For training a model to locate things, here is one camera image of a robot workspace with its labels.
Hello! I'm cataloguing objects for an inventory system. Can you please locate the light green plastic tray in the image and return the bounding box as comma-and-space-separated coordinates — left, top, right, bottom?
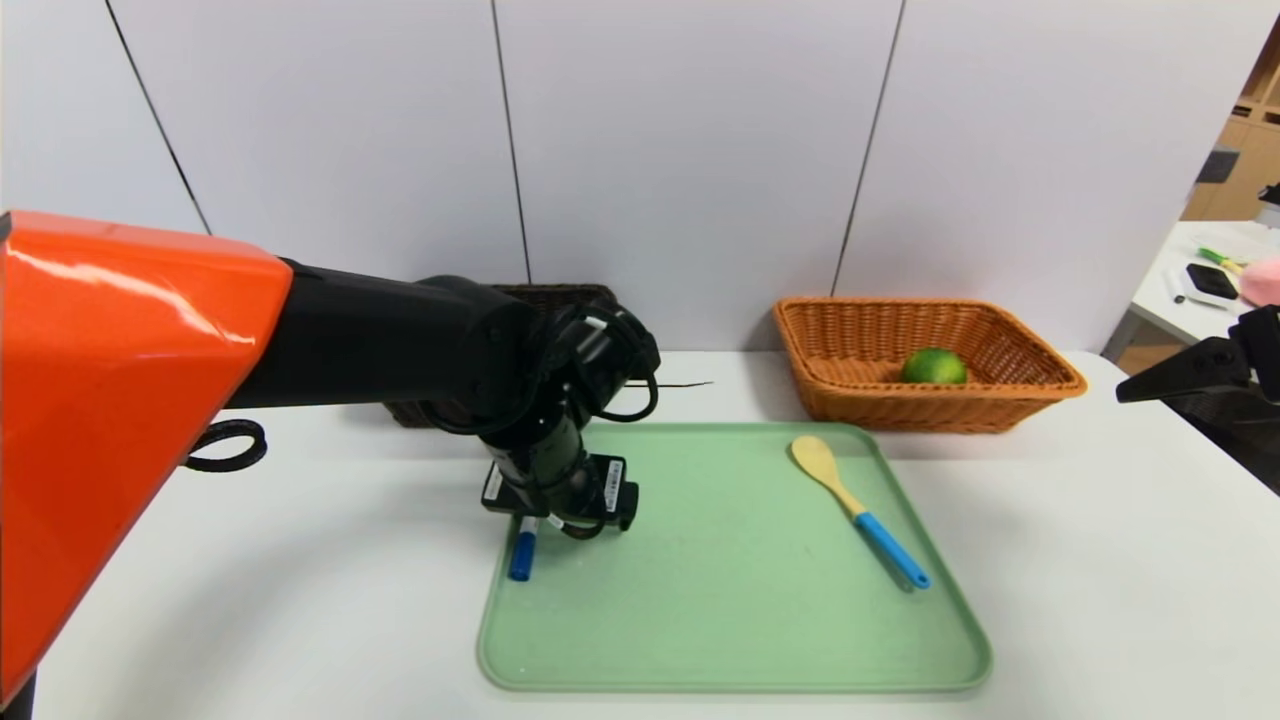
477, 422, 993, 693

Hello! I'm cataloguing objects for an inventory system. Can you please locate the pink plush toy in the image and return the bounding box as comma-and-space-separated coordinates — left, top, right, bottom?
1240, 255, 1280, 309

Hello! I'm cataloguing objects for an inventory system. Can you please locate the orange wicker basket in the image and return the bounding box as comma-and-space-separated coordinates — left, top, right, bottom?
772, 296, 1088, 434

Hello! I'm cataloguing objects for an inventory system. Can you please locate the black device with white rim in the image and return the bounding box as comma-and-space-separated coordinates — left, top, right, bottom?
1186, 262, 1241, 301

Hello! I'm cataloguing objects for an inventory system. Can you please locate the green lime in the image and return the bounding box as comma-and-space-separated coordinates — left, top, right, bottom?
900, 347, 969, 386

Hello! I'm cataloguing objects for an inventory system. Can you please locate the wooden spoon with blue handle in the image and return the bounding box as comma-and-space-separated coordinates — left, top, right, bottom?
789, 435, 931, 591

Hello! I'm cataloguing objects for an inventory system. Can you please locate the white side table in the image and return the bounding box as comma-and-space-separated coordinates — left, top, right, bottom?
1130, 220, 1280, 346

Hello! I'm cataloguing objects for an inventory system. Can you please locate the dark brown wicker basket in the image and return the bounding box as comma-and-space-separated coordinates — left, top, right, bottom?
383, 283, 619, 430

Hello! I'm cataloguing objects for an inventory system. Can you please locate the wooden shelf unit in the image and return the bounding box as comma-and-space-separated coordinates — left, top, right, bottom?
1180, 15, 1280, 223

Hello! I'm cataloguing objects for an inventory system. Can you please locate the dark grey chair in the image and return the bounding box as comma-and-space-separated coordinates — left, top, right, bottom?
1170, 385, 1280, 496

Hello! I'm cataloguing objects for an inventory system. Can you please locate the white marker with blue cap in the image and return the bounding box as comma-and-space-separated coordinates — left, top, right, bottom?
507, 513, 543, 583

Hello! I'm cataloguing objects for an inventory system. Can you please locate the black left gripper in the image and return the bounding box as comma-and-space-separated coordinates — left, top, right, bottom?
481, 421, 640, 532

